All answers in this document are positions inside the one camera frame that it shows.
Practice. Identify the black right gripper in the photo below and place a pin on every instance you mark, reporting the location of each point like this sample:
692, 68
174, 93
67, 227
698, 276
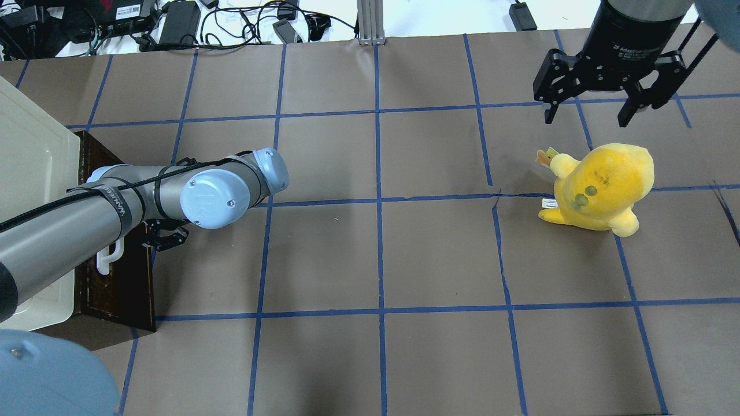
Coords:
631, 34

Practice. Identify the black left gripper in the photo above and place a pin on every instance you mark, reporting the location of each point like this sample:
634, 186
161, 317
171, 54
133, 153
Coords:
166, 238

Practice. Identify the white drawer handle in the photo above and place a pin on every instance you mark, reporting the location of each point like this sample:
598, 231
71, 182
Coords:
108, 255

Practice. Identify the dark brown wooden drawer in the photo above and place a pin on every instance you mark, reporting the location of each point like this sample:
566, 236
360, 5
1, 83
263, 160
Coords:
115, 308

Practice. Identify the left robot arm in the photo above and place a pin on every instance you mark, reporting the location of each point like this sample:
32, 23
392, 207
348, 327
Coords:
44, 375

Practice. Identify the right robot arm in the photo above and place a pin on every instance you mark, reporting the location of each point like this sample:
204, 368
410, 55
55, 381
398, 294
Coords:
721, 16

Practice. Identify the yellow plush dinosaur toy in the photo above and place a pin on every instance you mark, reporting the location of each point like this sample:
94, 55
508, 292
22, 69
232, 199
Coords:
599, 191

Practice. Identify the cream plastic storage box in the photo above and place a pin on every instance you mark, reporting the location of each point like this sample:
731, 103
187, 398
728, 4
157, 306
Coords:
39, 164

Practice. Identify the black power adapter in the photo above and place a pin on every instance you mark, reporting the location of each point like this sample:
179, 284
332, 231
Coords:
181, 19

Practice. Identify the aluminium frame post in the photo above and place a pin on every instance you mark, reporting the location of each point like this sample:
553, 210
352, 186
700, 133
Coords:
370, 23

